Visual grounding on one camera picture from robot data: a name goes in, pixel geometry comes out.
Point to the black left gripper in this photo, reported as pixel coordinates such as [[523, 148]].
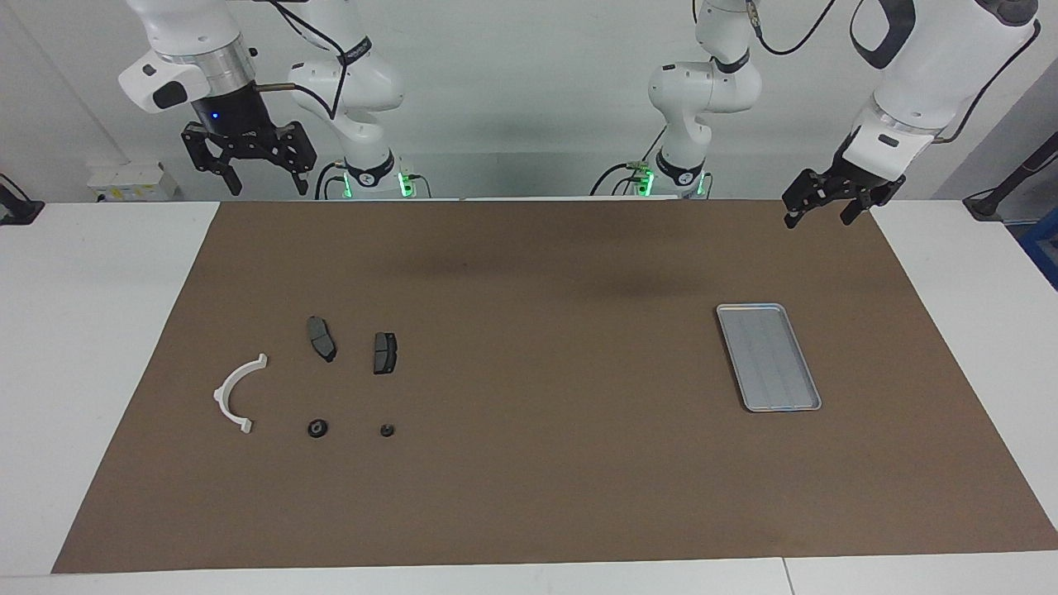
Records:
[[855, 180]]

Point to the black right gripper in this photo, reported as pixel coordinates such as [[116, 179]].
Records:
[[227, 120]]

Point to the large black bearing gear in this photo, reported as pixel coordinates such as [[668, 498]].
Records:
[[318, 429]]

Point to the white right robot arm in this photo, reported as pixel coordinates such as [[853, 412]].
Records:
[[190, 33]]

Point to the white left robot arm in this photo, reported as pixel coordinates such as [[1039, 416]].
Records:
[[702, 87]]

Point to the silver metal tray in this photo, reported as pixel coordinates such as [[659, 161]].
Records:
[[773, 364]]

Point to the white power strip box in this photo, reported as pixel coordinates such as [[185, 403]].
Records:
[[132, 183]]

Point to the dark grey angled brake pad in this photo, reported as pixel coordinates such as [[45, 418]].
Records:
[[321, 335]]

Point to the blue box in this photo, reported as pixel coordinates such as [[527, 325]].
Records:
[[1043, 248]]

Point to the black table clamp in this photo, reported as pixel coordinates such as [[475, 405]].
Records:
[[18, 211]]

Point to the dark grey rectangular brake pad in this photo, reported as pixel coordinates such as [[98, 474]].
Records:
[[385, 354]]

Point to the brown table mat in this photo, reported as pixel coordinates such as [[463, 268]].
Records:
[[529, 330]]

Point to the white curved plastic bracket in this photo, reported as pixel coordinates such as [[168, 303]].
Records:
[[223, 397]]

